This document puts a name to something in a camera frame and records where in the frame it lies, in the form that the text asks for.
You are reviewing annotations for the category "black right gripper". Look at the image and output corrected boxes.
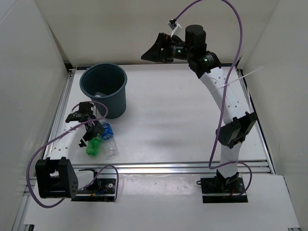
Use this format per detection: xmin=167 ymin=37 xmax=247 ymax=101
xmin=141 ymin=33 xmax=193 ymax=64

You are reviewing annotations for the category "green plastic soda bottle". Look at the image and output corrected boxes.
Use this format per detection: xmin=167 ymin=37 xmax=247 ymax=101
xmin=86 ymin=135 xmax=102 ymax=156

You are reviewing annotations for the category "blue label clear bottle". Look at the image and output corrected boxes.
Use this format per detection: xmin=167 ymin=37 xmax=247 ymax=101
xmin=101 ymin=121 xmax=118 ymax=157

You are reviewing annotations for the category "white label clear bottle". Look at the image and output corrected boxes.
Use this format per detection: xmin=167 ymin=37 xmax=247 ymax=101
xmin=94 ymin=92 xmax=107 ymax=98

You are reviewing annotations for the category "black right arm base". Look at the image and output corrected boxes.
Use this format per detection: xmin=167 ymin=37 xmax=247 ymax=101
xmin=196 ymin=178 xmax=248 ymax=204

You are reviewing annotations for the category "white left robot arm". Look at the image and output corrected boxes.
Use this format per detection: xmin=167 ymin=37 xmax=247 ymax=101
xmin=35 ymin=102 xmax=104 ymax=199

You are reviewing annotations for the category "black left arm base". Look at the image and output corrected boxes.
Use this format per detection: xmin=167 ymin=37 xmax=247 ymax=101
xmin=71 ymin=176 xmax=118 ymax=202

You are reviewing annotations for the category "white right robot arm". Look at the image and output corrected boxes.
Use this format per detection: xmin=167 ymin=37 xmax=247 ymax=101
xmin=141 ymin=25 xmax=257 ymax=193

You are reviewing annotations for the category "dark teal plastic bin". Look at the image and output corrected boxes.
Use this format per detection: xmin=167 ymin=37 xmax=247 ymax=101
xmin=79 ymin=63 xmax=128 ymax=119

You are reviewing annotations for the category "aluminium table frame rail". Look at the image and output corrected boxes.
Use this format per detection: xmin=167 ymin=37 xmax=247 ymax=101
xmin=43 ymin=162 xmax=275 ymax=174

